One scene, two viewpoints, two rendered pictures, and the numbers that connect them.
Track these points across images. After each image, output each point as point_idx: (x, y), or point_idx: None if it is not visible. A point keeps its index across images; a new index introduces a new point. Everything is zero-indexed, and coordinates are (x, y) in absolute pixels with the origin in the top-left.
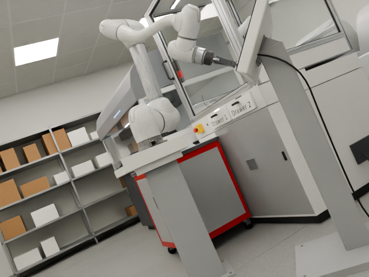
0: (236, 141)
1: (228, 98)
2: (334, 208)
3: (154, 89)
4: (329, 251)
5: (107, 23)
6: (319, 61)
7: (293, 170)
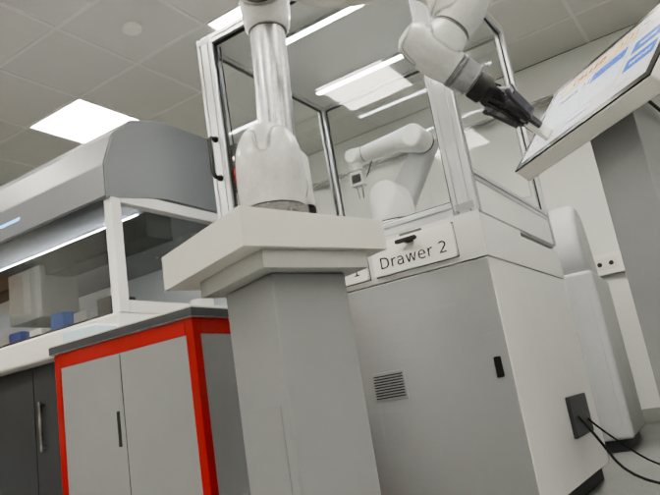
0: (361, 330)
1: None
2: None
3: (289, 124)
4: None
5: None
6: (529, 235)
7: (514, 400)
